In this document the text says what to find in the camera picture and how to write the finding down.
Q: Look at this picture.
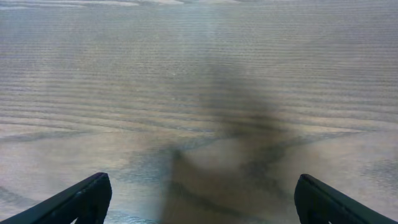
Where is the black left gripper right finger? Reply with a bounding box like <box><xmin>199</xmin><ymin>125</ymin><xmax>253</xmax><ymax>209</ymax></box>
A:
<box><xmin>294</xmin><ymin>174</ymin><xmax>397</xmax><ymax>224</ymax></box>

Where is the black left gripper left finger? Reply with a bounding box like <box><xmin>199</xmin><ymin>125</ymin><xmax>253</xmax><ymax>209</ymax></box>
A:
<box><xmin>1</xmin><ymin>172</ymin><xmax>112</xmax><ymax>224</ymax></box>

